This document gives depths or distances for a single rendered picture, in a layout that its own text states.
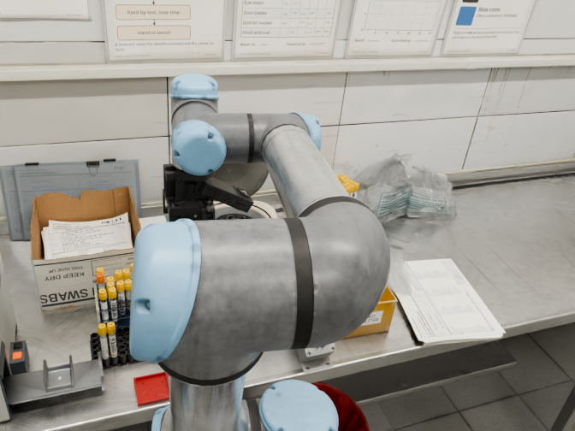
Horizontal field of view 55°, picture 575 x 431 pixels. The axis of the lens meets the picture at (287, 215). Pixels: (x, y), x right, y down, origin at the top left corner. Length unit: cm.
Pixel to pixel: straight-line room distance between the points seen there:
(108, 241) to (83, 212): 13
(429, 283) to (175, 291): 116
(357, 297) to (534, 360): 239
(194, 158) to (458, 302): 91
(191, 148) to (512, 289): 109
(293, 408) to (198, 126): 42
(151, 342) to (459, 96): 160
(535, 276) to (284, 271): 134
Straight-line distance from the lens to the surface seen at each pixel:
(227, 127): 81
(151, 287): 43
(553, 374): 281
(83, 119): 153
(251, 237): 45
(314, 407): 84
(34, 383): 121
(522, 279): 170
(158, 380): 122
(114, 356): 124
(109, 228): 154
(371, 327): 134
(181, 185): 97
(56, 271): 134
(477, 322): 146
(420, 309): 144
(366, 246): 48
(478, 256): 173
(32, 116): 153
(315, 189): 59
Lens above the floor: 180
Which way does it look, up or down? 32 degrees down
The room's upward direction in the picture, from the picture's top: 6 degrees clockwise
